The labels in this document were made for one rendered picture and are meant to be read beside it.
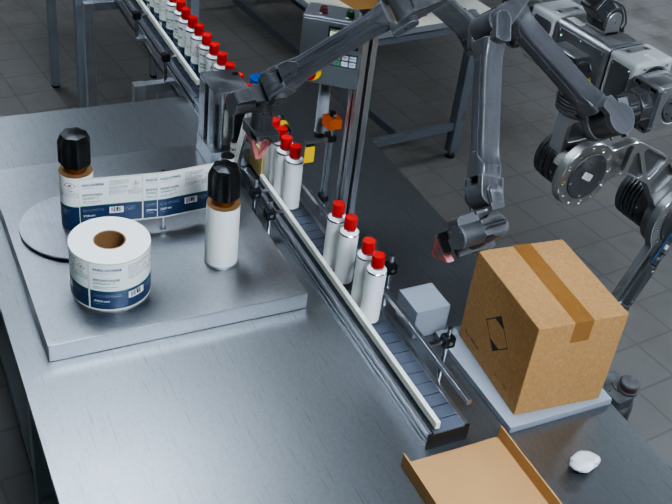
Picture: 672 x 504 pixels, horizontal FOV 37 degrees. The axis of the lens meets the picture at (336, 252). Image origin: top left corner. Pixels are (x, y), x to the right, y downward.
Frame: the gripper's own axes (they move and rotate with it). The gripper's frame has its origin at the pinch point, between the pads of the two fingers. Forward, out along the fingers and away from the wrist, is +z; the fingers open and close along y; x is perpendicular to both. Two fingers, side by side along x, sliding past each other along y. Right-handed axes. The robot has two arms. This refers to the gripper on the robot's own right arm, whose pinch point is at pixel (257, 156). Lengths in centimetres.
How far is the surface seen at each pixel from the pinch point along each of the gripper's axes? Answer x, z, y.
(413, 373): 14, 22, 68
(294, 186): 14.5, 14.4, -3.8
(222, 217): -15.9, 6.6, 15.8
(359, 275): 11.1, 11.6, 42.0
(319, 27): 15.6, -34.1, -4.2
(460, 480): 10, 27, 98
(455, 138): 174, 95, -137
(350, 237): 12.5, 6.7, 32.6
